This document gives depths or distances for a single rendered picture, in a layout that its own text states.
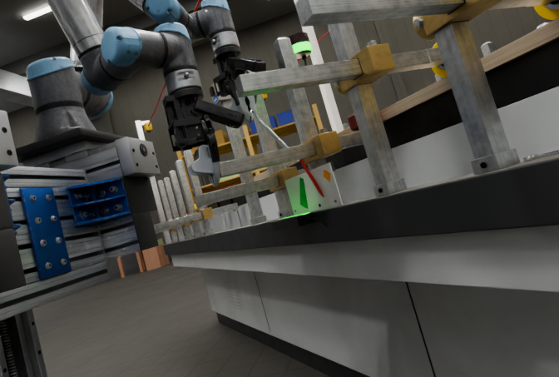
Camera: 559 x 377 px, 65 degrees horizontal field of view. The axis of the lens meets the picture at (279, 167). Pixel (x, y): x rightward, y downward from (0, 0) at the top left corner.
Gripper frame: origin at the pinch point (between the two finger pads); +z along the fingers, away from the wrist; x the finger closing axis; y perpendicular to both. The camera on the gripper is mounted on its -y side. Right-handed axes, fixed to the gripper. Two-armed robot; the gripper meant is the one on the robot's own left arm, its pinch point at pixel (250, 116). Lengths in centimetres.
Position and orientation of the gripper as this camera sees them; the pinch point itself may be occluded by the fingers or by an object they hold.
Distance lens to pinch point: 121.4
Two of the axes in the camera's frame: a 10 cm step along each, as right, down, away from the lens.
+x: -7.0, 1.4, -7.0
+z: 2.6, 9.6, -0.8
